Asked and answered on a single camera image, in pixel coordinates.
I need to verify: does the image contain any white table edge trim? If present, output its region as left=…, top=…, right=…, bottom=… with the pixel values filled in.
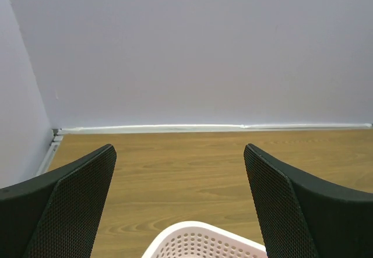
left=35, top=123, right=372, bottom=176

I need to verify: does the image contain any white perforated plastic basket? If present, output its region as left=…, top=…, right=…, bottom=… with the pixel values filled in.
left=142, top=221, right=267, bottom=258

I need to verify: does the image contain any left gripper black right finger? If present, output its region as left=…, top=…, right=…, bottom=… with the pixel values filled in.
left=244, top=144, right=372, bottom=257

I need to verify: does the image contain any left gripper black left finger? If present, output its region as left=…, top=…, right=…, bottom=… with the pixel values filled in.
left=1, top=144, right=117, bottom=257

